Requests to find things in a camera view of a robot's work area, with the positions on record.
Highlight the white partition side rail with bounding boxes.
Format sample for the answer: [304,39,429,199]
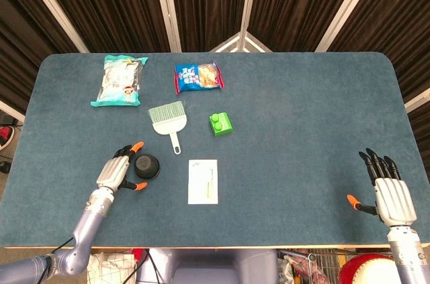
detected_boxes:
[0,99,26,123]
[404,87,430,113]

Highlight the blue felt table cover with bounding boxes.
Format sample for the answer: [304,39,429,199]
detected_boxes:
[0,51,430,248]

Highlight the upside-down black bowl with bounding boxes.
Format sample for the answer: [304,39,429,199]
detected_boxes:
[133,153,161,179]

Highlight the cardboard box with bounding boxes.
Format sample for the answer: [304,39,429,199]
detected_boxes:
[89,247,135,258]

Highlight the red round drum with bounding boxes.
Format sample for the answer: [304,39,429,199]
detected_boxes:
[337,252,402,284]

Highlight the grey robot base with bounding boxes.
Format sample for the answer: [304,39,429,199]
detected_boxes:
[147,248,280,284]

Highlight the red and black shoe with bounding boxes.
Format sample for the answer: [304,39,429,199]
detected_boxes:
[0,125,15,149]

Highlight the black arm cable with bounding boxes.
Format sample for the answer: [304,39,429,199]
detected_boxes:
[35,236,75,284]

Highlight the blue bread package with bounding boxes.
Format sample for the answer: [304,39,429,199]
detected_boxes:
[173,59,225,95]

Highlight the green toy building block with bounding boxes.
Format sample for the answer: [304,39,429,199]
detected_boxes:
[208,112,234,138]

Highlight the pale green hand brush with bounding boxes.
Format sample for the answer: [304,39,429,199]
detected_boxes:
[147,100,188,156]

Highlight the white checked bag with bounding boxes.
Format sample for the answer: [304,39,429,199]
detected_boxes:
[87,252,137,284]

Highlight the white partition frame post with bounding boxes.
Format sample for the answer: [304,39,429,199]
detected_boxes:
[150,0,183,53]
[15,0,90,54]
[236,0,261,53]
[315,0,384,53]

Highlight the wire basket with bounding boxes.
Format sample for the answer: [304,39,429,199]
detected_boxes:
[277,248,394,284]

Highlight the teal snack bag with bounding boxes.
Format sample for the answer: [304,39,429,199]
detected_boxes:
[90,54,149,108]

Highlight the white paper packet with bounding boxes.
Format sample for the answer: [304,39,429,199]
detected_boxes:
[187,158,219,205]

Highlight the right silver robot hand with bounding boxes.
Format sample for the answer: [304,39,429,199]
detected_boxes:
[347,148,417,228]

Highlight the dark brown curtain panel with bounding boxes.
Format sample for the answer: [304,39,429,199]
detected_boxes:
[248,0,367,53]
[32,0,172,54]
[331,0,430,171]
[0,0,81,113]
[167,0,251,53]

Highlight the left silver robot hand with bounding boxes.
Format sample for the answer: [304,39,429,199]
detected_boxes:
[96,141,148,194]

